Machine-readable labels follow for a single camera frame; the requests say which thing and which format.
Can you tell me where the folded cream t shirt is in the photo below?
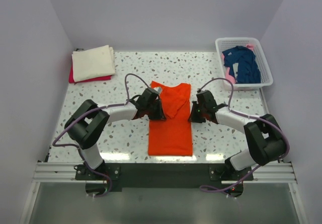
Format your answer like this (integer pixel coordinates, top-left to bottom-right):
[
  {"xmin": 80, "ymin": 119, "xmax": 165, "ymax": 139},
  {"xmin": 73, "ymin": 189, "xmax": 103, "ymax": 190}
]
[{"xmin": 71, "ymin": 45, "xmax": 116, "ymax": 81}]

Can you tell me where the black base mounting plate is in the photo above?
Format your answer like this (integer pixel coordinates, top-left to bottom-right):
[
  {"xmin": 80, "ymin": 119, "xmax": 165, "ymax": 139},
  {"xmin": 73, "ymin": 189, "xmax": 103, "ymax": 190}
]
[{"xmin": 74, "ymin": 163, "xmax": 254, "ymax": 196}]

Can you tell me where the white plastic basket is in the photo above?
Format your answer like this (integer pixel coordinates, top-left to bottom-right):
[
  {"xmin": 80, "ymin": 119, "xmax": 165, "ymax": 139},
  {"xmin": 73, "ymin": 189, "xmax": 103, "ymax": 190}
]
[{"xmin": 215, "ymin": 37, "xmax": 273, "ymax": 90}]

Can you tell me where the folded magenta t shirt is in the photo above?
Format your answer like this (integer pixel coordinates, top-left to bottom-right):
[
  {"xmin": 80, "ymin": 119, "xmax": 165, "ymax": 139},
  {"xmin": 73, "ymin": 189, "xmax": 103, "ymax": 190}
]
[{"xmin": 68, "ymin": 66, "xmax": 112, "ymax": 84}]

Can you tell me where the pink t shirt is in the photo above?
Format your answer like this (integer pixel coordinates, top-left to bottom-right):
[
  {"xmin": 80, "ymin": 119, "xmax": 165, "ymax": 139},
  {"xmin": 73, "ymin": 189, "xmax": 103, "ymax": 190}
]
[{"xmin": 220, "ymin": 43, "xmax": 255, "ymax": 84}]

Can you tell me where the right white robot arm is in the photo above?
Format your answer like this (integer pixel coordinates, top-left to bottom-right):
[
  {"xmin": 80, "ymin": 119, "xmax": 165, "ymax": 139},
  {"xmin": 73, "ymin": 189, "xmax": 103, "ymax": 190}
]
[{"xmin": 188, "ymin": 90, "xmax": 290, "ymax": 180}]

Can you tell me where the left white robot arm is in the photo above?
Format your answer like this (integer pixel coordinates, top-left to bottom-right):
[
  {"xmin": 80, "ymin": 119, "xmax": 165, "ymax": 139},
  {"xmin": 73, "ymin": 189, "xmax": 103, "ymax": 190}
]
[{"xmin": 64, "ymin": 87, "xmax": 166, "ymax": 180}]

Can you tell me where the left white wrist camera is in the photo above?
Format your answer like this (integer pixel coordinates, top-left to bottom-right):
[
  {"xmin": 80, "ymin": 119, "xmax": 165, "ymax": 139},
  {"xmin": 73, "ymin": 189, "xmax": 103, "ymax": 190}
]
[{"xmin": 154, "ymin": 87, "xmax": 163, "ymax": 94}]

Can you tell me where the orange t shirt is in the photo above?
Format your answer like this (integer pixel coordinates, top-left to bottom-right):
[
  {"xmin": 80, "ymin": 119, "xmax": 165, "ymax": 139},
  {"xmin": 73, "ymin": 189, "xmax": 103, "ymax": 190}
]
[{"xmin": 148, "ymin": 81, "xmax": 193, "ymax": 156}]

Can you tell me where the aluminium frame rail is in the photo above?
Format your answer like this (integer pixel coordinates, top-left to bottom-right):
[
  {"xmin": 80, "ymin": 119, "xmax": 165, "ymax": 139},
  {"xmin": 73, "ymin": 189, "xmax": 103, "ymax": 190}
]
[{"xmin": 32, "ymin": 143, "xmax": 299, "ymax": 184}]

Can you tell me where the navy blue t shirt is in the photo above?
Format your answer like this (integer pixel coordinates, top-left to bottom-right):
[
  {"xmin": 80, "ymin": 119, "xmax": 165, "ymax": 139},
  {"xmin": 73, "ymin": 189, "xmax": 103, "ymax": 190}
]
[{"xmin": 222, "ymin": 45, "xmax": 262, "ymax": 84}]

